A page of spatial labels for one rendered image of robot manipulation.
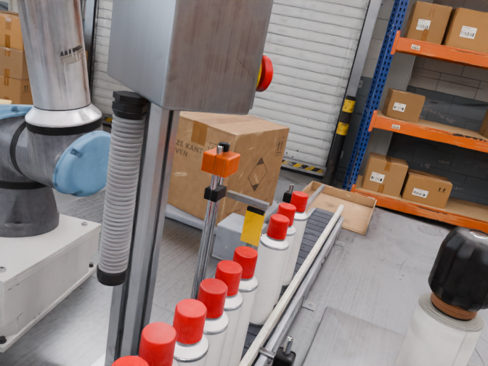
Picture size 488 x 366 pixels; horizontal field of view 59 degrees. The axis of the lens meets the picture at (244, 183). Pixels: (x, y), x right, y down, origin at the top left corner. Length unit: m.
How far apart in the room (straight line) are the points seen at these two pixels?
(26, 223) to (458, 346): 0.72
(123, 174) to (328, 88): 4.46
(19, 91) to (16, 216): 3.47
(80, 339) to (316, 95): 4.29
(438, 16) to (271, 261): 3.77
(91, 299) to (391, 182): 3.76
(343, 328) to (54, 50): 0.68
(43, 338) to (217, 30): 0.60
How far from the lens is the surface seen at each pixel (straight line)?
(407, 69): 4.98
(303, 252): 1.11
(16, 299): 0.78
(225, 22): 0.40
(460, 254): 0.60
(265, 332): 0.74
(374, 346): 0.87
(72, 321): 0.86
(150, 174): 0.56
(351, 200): 1.74
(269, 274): 0.75
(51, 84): 0.71
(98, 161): 0.74
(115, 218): 0.47
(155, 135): 0.55
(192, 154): 1.21
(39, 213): 0.88
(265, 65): 0.45
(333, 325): 0.88
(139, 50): 0.44
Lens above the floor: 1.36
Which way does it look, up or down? 18 degrees down
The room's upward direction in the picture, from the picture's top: 11 degrees clockwise
